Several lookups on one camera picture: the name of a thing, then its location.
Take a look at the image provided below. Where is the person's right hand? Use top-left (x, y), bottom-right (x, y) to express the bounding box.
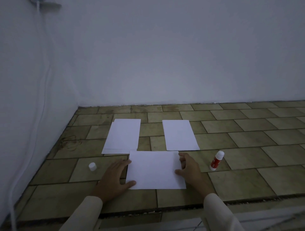
top-left (174, 152), bottom-right (215, 200)

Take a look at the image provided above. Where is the person's left hand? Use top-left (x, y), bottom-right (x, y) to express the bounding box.
top-left (93, 159), bottom-right (137, 205)

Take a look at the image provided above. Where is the red and white glue stick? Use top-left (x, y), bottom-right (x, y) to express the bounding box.
top-left (209, 150), bottom-right (225, 171)

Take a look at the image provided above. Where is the single white paper sheet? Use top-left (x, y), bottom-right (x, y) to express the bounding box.
top-left (125, 150), bottom-right (187, 190)

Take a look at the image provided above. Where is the stack of white papers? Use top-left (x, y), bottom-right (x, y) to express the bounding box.
top-left (162, 120), bottom-right (200, 151)
top-left (101, 119), bottom-right (141, 155)

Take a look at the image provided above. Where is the person's left forearm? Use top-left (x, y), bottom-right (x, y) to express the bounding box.
top-left (58, 195), bottom-right (103, 231)

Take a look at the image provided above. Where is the person's right forearm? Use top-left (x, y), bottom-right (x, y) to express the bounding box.
top-left (203, 193), bottom-right (246, 231)

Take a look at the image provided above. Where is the white power cable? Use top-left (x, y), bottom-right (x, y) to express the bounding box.
top-left (8, 2), bottom-right (53, 231)

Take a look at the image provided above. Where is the white wall socket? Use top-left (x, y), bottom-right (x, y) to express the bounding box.
top-left (40, 2), bottom-right (62, 10)

